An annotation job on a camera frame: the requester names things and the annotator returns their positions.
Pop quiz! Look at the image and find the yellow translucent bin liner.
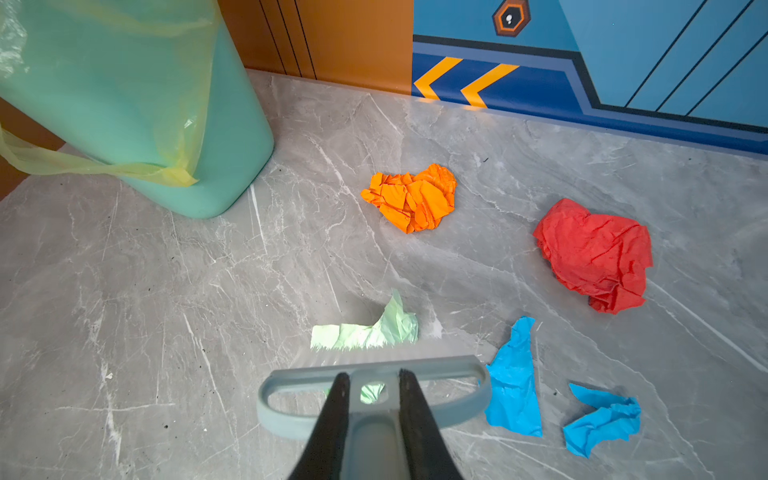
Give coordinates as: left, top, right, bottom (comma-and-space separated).
1, 1, 223, 187

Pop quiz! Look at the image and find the green plastic trash bin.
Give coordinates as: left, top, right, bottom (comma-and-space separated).
0, 0, 276, 220

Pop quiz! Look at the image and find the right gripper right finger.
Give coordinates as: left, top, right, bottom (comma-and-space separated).
399, 369, 463, 480

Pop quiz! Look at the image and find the small light green paper scrap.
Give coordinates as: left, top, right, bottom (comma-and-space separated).
309, 289, 421, 404

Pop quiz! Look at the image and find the blue paper scrap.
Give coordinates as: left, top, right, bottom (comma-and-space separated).
563, 383, 642, 458
485, 317, 543, 438

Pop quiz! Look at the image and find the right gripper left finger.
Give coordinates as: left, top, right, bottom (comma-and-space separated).
289, 373, 350, 480

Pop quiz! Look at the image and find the orange paper ball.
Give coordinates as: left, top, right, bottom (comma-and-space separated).
361, 164, 457, 234

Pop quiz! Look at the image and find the red paper ball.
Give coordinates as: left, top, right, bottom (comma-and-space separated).
533, 199, 653, 314

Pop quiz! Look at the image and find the grey-blue hand brush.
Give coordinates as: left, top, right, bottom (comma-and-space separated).
257, 344, 491, 479

